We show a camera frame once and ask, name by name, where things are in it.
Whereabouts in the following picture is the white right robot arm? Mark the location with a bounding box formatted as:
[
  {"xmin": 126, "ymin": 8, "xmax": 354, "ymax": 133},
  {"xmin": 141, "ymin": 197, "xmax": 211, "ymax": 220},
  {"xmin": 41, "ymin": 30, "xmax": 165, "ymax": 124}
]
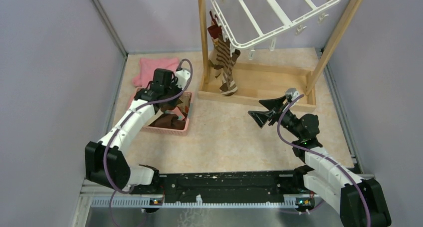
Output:
[{"xmin": 248, "ymin": 94, "xmax": 392, "ymax": 227}]

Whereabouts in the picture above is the wooden rack post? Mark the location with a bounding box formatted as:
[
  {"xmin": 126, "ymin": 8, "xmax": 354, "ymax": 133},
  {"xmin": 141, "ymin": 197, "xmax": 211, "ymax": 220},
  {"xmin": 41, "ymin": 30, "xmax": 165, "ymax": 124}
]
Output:
[
  {"xmin": 198, "ymin": 0, "xmax": 210, "ymax": 90},
  {"xmin": 305, "ymin": 0, "xmax": 363, "ymax": 95}
]

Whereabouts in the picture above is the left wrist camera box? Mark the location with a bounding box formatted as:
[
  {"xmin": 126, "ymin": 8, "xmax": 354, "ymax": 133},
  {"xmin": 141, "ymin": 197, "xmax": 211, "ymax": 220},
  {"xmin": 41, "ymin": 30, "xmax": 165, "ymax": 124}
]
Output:
[{"xmin": 175, "ymin": 68, "xmax": 192, "ymax": 89}]

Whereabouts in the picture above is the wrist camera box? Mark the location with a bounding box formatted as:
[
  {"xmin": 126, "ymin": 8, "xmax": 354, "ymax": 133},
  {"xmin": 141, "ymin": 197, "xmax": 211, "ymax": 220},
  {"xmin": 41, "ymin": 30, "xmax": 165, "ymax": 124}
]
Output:
[
  {"xmin": 285, "ymin": 88, "xmax": 300, "ymax": 103},
  {"xmin": 175, "ymin": 68, "xmax": 192, "ymax": 89}
]

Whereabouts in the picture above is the pink perforated basket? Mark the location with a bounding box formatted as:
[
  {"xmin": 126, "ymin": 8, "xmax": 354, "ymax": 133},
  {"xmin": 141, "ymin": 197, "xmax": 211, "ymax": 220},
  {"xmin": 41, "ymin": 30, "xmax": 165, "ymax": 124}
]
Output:
[{"xmin": 141, "ymin": 92, "xmax": 193, "ymax": 136}]

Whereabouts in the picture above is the pink towel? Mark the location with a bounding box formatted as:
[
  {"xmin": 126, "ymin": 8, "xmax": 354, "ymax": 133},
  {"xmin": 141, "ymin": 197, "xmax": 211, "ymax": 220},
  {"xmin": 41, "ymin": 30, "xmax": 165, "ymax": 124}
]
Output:
[{"xmin": 131, "ymin": 57, "xmax": 180, "ymax": 87}]

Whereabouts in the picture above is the left wooden rack post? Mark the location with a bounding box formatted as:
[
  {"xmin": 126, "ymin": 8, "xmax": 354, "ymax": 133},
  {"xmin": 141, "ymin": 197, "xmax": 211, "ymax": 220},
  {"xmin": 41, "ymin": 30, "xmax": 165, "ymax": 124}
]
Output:
[{"xmin": 198, "ymin": 0, "xmax": 210, "ymax": 90}]

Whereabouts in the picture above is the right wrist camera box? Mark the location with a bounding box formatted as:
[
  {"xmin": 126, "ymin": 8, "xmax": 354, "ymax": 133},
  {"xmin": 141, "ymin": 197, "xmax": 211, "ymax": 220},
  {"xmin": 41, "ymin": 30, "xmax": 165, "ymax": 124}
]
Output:
[{"xmin": 285, "ymin": 88, "xmax": 300, "ymax": 103}]

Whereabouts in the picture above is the white cable duct strip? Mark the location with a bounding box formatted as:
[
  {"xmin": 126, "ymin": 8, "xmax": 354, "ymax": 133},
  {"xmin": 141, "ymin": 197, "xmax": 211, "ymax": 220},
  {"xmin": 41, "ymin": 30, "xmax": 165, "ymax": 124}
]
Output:
[{"xmin": 91, "ymin": 195, "xmax": 312, "ymax": 209}]

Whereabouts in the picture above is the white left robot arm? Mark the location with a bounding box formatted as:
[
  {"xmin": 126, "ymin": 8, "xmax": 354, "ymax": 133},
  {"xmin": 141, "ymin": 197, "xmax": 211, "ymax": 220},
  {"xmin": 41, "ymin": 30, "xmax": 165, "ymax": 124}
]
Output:
[{"xmin": 85, "ymin": 67, "xmax": 192, "ymax": 194}]

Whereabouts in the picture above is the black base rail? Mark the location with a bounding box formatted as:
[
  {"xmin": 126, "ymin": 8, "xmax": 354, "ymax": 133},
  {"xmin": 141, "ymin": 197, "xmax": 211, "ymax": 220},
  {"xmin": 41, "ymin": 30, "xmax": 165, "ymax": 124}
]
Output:
[{"xmin": 130, "ymin": 170, "xmax": 312, "ymax": 195}]

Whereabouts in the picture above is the white clip drying hanger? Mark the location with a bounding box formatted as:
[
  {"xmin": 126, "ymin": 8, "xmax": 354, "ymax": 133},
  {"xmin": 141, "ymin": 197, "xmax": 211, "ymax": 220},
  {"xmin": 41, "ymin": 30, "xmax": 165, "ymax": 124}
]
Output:
[{"xmin": 210, "ymin": 0, "xmax": 341, "ymax": 50}]

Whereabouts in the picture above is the right wooden rack post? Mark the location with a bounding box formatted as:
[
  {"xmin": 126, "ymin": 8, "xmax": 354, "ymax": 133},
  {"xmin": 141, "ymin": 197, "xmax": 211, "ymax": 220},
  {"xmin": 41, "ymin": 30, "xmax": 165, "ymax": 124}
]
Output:
[{"xmin": 305, "ymin": 0, "xmax": 363, "ymax": 95}]

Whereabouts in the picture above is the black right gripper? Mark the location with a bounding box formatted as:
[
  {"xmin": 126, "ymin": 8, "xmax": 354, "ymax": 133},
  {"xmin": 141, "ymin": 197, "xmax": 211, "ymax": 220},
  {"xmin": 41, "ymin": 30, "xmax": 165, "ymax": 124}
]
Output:
[{"xmin": 248, "ymin": 95, "xmax": 302, "ymax": 139}]

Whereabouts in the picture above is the wooden rack base tray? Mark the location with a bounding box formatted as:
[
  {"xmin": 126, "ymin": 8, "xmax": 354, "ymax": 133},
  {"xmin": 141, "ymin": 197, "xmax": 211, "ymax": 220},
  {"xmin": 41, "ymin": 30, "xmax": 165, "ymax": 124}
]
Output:
[{"xmin": 198, "ymin": 62, "xmax": 316, "ymax": 112}]

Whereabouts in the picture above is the brown beige striped sock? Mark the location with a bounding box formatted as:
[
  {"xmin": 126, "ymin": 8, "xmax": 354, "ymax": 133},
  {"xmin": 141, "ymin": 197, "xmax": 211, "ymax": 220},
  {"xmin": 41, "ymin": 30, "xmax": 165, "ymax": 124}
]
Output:
[{"xmin": 213, "ymin": 35, "xmax": 230, "ymax": 78}]

